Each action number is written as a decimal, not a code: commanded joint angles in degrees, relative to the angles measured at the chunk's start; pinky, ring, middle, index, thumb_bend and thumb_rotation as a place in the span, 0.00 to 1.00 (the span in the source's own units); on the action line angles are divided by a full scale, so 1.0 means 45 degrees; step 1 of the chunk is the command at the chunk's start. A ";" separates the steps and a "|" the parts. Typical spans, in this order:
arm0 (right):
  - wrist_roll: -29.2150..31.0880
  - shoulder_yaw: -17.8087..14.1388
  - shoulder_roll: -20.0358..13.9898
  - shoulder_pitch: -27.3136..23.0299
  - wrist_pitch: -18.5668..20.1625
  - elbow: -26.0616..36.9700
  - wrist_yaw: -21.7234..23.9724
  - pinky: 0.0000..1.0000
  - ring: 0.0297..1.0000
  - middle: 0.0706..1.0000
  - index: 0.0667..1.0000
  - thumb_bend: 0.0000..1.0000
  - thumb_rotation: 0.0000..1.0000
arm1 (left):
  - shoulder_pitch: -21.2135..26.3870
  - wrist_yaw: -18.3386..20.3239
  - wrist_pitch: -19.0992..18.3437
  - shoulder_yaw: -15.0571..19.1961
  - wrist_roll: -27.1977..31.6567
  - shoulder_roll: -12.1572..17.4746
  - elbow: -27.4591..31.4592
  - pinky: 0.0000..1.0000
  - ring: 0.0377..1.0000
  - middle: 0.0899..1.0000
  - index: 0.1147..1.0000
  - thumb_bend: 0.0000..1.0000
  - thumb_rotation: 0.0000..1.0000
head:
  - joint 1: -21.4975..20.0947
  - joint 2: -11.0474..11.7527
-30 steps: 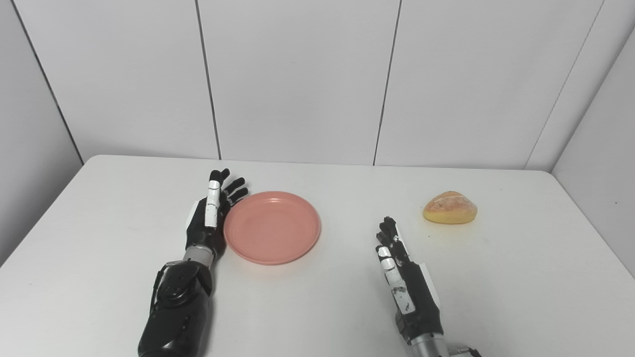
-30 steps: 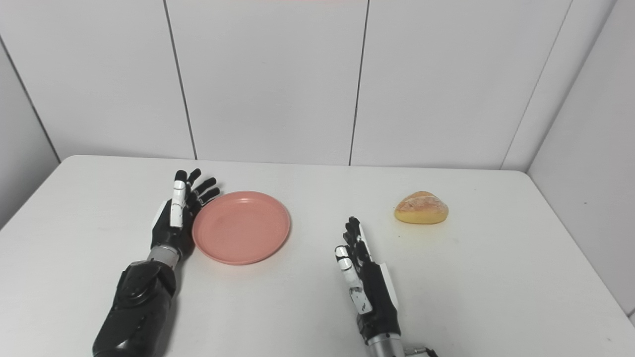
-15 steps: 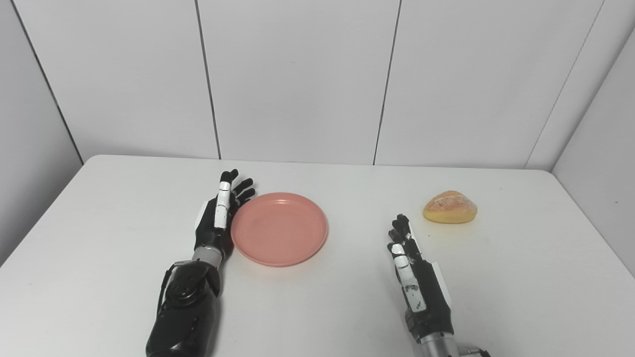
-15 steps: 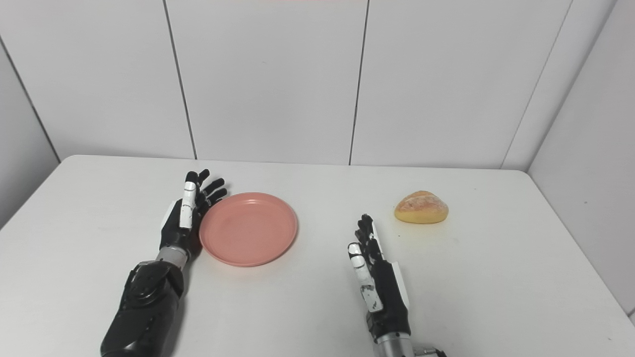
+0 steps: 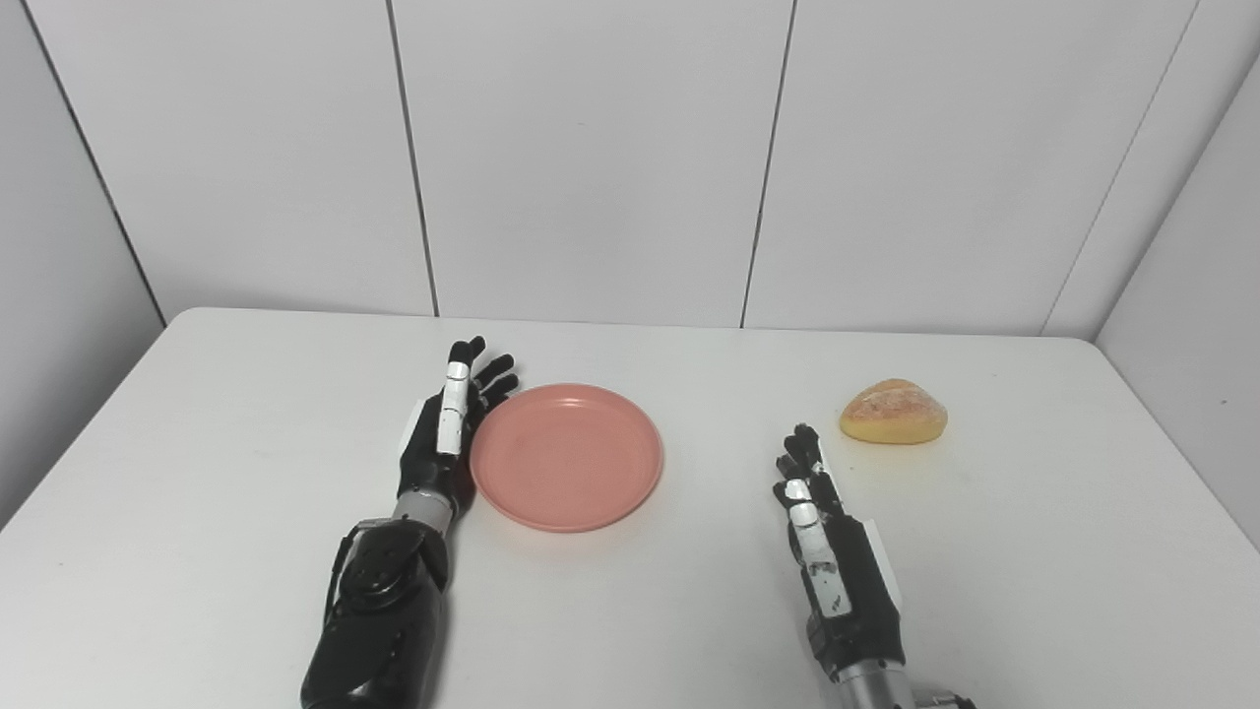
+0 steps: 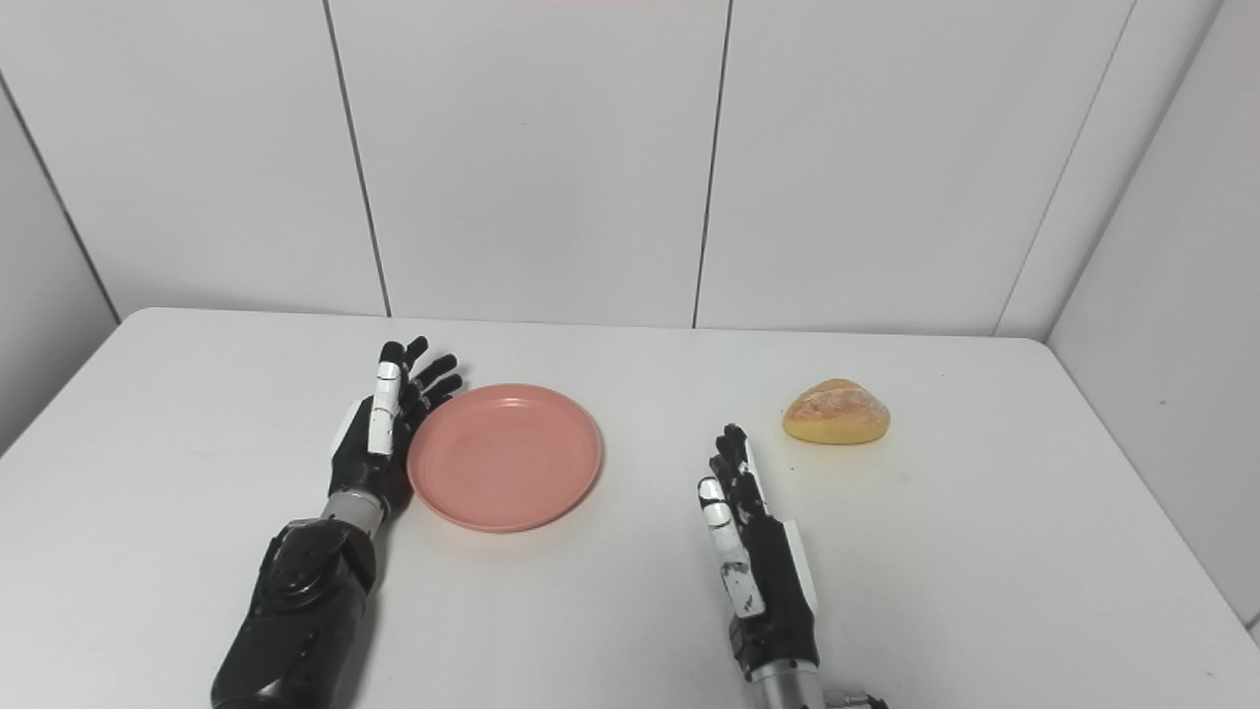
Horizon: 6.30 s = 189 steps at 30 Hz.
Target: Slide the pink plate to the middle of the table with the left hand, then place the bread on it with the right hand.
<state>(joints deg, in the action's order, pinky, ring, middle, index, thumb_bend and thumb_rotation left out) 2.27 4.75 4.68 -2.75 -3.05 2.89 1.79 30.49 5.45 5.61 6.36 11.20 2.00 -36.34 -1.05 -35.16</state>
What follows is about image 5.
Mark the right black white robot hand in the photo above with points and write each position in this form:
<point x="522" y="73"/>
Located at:
<point x="866" y="601"/>

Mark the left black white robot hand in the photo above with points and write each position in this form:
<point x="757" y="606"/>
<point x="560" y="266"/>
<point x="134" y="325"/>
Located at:
<point x="423" y="463"/>

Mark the pink round plate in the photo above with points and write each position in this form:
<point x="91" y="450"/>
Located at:
<point x="566" y="458"/>

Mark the golden bread roll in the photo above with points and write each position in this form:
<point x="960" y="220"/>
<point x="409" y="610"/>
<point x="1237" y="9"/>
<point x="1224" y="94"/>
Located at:
<point x="893" y="414"/>

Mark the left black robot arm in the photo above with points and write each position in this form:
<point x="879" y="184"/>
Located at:
<point x="384" y="620"/>

